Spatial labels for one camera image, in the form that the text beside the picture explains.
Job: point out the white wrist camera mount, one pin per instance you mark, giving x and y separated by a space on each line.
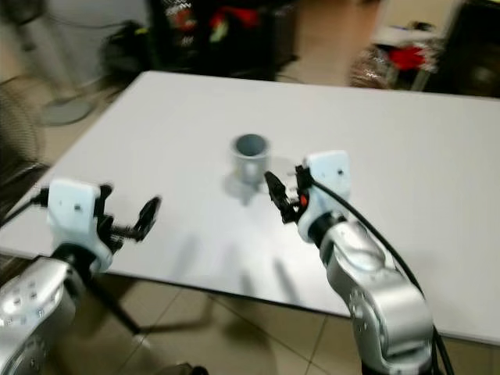
74 211
332 172

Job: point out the grey floor fan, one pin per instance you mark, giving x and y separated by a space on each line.
66 109

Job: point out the dark robot foot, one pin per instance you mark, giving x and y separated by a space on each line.
187 369

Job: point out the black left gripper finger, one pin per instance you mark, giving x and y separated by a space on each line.
149 216

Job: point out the red cloth item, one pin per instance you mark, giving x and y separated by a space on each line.
408 57

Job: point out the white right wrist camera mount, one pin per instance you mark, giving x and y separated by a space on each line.
332 172

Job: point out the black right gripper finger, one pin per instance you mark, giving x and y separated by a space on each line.
275 194
301 175

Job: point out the black shelf with red items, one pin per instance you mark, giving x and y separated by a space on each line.
219 35

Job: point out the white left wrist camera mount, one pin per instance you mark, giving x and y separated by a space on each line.
74 211

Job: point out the black bag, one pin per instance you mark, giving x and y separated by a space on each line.
129 51

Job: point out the grey cup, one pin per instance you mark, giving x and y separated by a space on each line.
250 160

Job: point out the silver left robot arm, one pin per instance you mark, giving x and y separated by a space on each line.
31 312

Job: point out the black cabinet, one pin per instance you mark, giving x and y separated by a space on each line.
469 58

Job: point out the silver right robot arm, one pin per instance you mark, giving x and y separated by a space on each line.
375 289

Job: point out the black table leg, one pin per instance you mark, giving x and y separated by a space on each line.
114 308

